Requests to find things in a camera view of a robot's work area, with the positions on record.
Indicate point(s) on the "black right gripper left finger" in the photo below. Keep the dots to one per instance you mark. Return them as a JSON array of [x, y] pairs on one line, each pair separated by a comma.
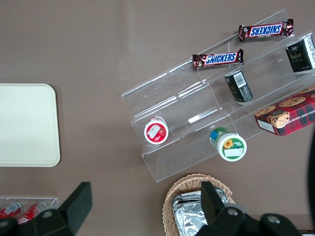
[[76, 204]]

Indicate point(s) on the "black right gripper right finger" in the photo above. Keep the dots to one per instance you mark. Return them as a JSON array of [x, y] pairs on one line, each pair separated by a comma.
[[211, 204]]

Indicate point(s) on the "woven wicker basket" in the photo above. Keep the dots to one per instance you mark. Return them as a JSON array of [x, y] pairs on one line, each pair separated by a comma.
[[172, 196]]

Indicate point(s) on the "cream rectangular plastic tray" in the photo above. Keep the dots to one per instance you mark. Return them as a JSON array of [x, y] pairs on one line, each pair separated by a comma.
[[27, 125]]

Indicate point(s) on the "clear acrylic can holder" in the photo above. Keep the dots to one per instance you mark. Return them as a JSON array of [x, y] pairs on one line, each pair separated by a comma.
[[53, 202]]

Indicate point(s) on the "silver foil wrapped packet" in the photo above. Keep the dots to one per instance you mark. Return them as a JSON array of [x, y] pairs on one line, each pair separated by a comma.
[[189, 216]]

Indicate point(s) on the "red cola can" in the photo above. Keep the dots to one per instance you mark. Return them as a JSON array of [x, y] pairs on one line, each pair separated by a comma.
[[30, 211], [9, 209]]

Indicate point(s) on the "green sunflower yogurt cup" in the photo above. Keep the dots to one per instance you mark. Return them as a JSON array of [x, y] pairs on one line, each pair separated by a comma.
[[230, 145]]

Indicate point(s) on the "red strawberry yogurt cup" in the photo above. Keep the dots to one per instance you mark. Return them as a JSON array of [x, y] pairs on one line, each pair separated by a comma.
[[156, 131]]

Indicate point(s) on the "clear acrylic stepped display shelf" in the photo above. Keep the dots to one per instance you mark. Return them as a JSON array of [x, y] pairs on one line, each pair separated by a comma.
[[197, 103]]

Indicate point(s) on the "red tartan cookie box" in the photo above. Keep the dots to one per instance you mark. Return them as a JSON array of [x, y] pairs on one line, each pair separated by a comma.
[[285, 114]]

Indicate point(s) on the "black tea drink carton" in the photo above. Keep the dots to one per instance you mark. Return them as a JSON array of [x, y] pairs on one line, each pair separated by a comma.
[[301, 55], [239, 86]]

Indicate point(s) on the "Snickers chocolate bar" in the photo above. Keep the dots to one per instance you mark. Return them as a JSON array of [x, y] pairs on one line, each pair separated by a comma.
[[267, 30], [217, 59]]

